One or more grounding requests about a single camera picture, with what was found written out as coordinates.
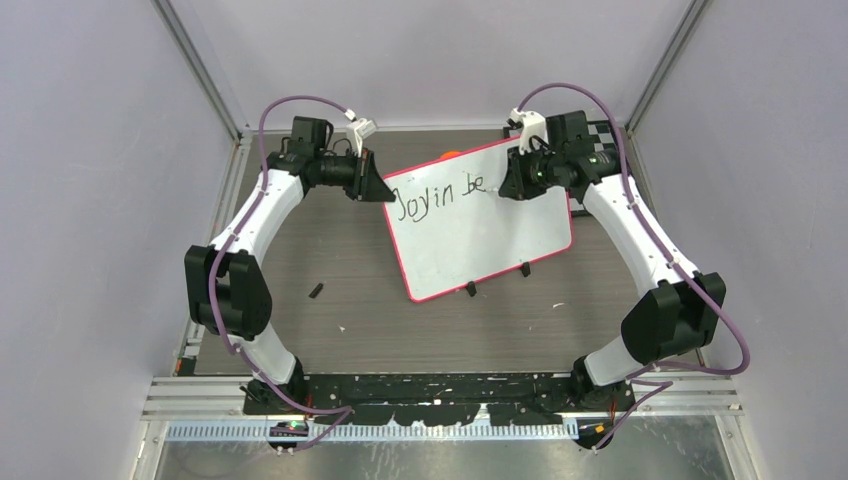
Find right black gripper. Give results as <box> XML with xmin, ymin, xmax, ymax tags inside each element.
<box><xmin>502</xmin><ymin>141</ymin><xmax>565</xmax><ymax>200</ymax></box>

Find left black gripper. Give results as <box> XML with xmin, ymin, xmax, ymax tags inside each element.
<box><xmin>317</xmin><ymin>147</ymin><xmax>396</xmax><ymax>204</ymax></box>

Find pink framed whiteboard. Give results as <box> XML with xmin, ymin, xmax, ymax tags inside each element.
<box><xmin>383</xmin><ymin>138</ymin><xmax>573</xmax><ymax>303</ymax></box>

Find black marker cap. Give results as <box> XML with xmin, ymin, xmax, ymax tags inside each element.
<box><xmin>308</xmin><ymin>283</ymin><xmax>324</xmax><ymax>299</ymax></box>

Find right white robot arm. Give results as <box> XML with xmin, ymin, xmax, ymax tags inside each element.
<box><xmin>498</xmin><ymin>109</ymin><xmax>726</xmax><ymax>411</ymax></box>

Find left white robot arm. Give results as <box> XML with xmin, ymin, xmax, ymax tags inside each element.
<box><xmin>184</xmin><ymin>116</ymin><xmax>396</xmax><ymax>414</ymax></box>

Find black white checkerboard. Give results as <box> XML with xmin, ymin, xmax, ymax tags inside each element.
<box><xmin>569</xmin><ymin>120</ymin><xmax>617</xmax><ymax>216</ymax></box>

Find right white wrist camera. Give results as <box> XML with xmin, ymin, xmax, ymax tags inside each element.
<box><xmin>509</xmin><ymin>108</ymin><xmax>548</xmax><ymax>154</ymax></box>

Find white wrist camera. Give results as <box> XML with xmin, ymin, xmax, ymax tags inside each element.
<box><xmin>509</xmin><ymin>108</ymin><xmax>548</xmax><ymax>154</ymax></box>
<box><xmin>345</xmin><ymin>118</ymin><xmax>378</xmax><ymax>157</ymax></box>

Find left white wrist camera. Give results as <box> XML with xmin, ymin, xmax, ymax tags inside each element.
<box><xmin>345</xmin><ymin>118</ymin><xmax>378</xmax><ymax>157</ymax></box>

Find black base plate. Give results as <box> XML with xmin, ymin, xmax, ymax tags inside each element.
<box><xmin>242</xmin><ymin>373</ymin><xmax>635</xmax><ymax>427</ymax></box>

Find slotted cable duct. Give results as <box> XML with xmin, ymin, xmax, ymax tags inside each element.
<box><xmin>165</xmin><ymin>420</ymin><xmax>579</xmax><ymax>443</ymax></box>

